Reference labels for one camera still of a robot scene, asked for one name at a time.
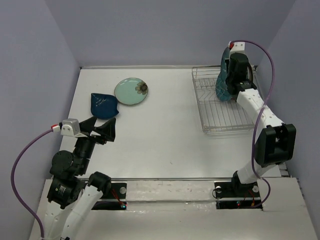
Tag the navy blue leaf-shaped dish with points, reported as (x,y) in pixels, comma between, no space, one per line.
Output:
(103,106)

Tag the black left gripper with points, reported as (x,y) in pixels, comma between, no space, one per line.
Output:
(108,129)

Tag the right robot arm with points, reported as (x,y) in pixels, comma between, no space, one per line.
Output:
(273,140)

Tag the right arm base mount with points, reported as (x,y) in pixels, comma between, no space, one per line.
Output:
(229,198)

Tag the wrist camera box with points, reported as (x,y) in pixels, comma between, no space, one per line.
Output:
(236,47)
(71,128)

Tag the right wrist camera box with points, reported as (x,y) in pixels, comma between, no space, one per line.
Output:
(236,47)

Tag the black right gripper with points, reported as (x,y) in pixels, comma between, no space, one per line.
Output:
(229,63)

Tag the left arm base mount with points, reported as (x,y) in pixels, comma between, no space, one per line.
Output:
(114,200)

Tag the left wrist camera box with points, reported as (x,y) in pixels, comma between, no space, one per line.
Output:
(71,128)

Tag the light green flower plate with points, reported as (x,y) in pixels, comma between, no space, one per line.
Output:
(131,91)

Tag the small dark teal round plate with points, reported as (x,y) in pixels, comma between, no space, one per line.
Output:
(224,64)

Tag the cream plate with metallic rim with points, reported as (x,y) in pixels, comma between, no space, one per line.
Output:
(251,76)

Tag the teal scalloped plate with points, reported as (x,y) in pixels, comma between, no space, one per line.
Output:
(221,89)

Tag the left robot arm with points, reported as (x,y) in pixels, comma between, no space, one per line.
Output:
(70,199)

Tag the metal wire dish rack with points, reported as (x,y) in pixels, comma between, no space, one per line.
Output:
(217,117)

